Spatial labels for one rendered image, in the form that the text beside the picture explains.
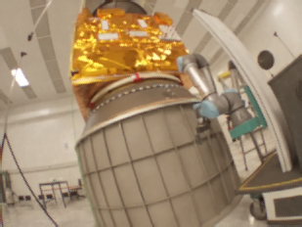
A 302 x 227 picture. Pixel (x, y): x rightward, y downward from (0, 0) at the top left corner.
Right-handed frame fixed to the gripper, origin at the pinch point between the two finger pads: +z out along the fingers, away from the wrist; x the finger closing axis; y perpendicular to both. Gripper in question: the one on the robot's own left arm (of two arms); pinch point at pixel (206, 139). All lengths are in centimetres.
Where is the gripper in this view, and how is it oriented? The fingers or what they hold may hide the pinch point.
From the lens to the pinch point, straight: 123.8
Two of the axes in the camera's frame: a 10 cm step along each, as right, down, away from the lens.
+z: 3.1, 9.5, 0.8
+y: -3.3, 0.3, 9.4
